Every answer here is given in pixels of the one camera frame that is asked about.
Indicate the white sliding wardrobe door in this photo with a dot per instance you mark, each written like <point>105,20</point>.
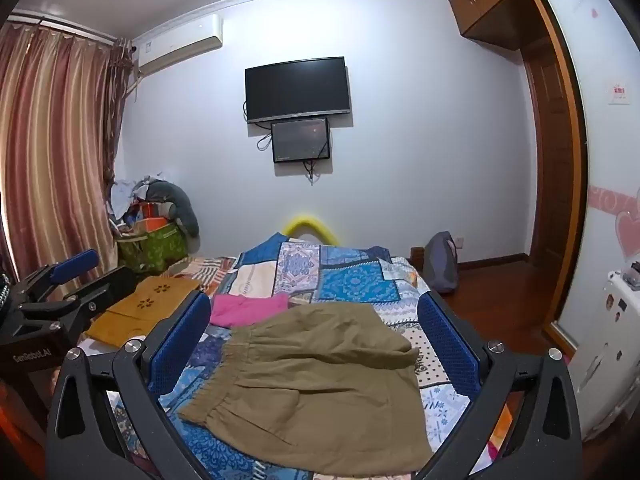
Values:
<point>595,135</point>

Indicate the wooden bed post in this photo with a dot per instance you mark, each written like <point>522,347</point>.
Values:
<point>416,255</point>

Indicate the pink heart sticker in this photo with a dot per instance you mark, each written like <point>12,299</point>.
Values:
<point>627,232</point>

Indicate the pile of pale clothes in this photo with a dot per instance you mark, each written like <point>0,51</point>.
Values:
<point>127,195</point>

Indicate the yellow foam tube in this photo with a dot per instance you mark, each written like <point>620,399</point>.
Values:
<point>312,227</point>

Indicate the pink garment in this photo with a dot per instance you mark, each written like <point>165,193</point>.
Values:
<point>245,310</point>

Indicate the mustard yellow garment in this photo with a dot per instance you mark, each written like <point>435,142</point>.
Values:
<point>140,305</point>

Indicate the red white sticker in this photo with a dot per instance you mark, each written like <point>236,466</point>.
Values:
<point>619,92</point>

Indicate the white air conditioner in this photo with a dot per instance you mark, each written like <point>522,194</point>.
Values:
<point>175,42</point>

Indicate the striped pink curtain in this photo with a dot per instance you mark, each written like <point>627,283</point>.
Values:
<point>50,150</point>

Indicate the wooden overhead cabinet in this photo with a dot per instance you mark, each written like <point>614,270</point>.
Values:
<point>490,5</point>

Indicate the grey plush toy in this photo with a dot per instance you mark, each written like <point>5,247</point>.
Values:
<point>175,200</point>

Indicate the white appliance with stickers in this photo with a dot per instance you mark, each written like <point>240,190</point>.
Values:
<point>612,340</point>

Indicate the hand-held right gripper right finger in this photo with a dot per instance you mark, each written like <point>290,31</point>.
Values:
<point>447,342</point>

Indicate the brown wooden door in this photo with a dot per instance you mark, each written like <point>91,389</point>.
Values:
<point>550,160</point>

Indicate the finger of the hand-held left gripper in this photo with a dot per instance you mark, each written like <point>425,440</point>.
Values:
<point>100,292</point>
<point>75,262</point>

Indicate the patchwork printed bed sheet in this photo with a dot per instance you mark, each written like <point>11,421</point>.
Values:
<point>350,275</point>

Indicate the orange blanket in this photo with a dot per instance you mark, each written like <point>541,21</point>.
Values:
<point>502,430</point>

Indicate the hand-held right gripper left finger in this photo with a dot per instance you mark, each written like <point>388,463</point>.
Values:
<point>180,342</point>

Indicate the black wall television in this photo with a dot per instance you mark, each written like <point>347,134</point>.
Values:
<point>296,89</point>

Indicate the olive green pants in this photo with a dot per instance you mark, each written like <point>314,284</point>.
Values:
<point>310,375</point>

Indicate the grey backpack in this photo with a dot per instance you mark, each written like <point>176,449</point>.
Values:
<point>442,265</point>

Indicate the green printed bag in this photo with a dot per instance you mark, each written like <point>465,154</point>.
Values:
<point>150,247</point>

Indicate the small black monitor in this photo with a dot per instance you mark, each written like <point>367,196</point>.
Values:
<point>300,140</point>

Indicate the wall outlet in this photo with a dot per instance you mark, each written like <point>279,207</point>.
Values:
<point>461,242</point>

